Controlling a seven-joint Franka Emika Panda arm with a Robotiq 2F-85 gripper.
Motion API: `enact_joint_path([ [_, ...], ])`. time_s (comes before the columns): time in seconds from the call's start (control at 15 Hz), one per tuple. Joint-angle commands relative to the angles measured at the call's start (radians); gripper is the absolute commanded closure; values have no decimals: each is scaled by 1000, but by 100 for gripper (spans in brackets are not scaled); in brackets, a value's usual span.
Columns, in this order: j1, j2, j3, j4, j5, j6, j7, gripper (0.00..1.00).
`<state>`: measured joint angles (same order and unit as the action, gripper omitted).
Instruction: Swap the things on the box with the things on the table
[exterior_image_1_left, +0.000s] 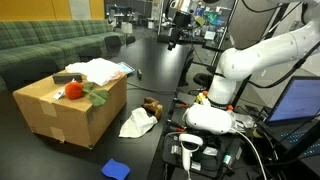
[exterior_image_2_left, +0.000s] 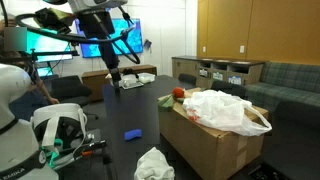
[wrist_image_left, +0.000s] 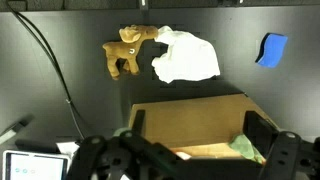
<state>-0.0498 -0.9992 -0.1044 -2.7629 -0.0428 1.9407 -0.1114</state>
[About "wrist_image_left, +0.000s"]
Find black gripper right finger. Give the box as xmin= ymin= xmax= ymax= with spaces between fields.
xmin=243 ymin=111 xmax=320 ymax=180

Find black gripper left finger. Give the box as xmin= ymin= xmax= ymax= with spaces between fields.
xmin=66 ymin=109 xmax=188 ymax=180

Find brown plush moose toy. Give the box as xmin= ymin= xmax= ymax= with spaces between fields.
xmin=102 ymin=24 xmax=160 ymax=81

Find white terry towel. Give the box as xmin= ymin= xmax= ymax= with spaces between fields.
xmin=151 ymin=25 xmax=221 ymax=85

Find brown cardboard box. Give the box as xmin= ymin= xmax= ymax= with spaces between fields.
xmin=127 ymin=93 xmax=282 ymax=168

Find white paper slip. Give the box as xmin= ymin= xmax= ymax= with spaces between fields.
xmin=55 ymin=141 xmax=82 ymax=160

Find plush red rose green leaves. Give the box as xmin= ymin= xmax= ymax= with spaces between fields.
xmin=112 ymin=126 xmax=267 ymax=165

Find white framed tablet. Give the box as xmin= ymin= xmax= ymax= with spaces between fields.
xmin=2 ymin=149 xmax=72 ymax=180

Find grey marker pen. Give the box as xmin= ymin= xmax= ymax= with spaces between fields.
xmin=0 ymin=114 xmax=35 ymax=145

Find blue wavy sponge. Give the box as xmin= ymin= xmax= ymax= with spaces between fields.
xmin=254 ymin=32 xmax=289 ymax=69

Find thin black cable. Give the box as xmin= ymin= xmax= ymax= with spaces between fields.
xmin=5 ymin=0 xmax=86 ymax=140
xmin=18 ymin=11 xmax=86 ymax=140

